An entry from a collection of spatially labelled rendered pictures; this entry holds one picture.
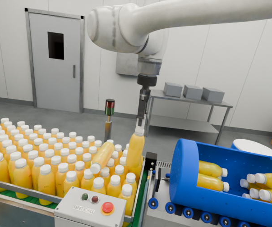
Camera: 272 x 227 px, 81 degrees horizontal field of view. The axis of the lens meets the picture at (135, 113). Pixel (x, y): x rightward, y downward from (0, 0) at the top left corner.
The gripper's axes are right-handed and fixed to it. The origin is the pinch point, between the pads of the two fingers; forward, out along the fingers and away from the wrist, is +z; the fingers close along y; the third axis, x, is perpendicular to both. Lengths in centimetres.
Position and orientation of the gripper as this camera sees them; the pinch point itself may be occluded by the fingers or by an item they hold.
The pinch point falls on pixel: (140, 123)
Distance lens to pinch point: 67.1
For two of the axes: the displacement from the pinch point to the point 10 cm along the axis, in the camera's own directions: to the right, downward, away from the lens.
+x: -9.8, -1.7, 1.3
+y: 1.8, -3.1, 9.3
